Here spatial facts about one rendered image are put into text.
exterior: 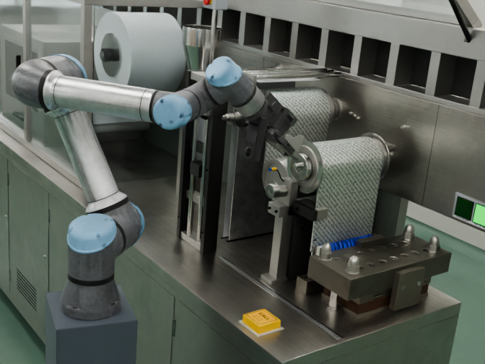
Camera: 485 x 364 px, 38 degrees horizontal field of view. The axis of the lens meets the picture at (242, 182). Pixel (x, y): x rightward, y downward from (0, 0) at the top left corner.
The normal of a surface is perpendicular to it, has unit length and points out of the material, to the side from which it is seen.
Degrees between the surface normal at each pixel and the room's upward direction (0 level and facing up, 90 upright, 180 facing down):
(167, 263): 0
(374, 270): 0
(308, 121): 92
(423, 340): 90
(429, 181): 90
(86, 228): 7
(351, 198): 90
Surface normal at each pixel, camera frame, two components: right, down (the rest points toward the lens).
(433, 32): -0.81, 0.11
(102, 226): 0.04, -0.90
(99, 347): 0.37, 0.32
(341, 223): 0.58, 0.30
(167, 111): -0.29, 0.28
